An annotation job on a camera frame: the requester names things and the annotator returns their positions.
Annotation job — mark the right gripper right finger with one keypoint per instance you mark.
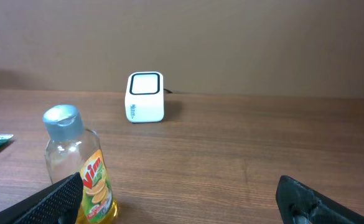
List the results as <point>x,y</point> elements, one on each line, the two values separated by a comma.
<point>298,203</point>

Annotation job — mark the white barcode scanner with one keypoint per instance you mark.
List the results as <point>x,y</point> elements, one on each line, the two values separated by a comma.
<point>144,98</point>

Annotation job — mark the yellow liquid Vim bottle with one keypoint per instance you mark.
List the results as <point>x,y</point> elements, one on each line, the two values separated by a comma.
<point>74,148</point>

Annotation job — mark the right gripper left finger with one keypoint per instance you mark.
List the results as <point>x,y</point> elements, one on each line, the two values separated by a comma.
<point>56,204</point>

